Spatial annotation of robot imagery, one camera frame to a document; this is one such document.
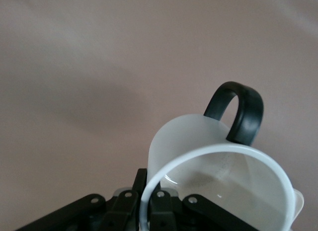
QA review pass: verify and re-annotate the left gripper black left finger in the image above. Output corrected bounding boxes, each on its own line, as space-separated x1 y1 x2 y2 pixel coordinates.
14 168 150 231

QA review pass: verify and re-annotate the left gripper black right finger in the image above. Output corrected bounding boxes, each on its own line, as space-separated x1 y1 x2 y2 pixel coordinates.
146 188 261 231

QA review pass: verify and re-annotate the white cup black handle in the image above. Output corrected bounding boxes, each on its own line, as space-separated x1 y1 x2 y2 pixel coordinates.
140 81 305 231

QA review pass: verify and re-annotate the brown table cover mat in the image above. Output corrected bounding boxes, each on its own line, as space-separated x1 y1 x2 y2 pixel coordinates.
0 0 318 231

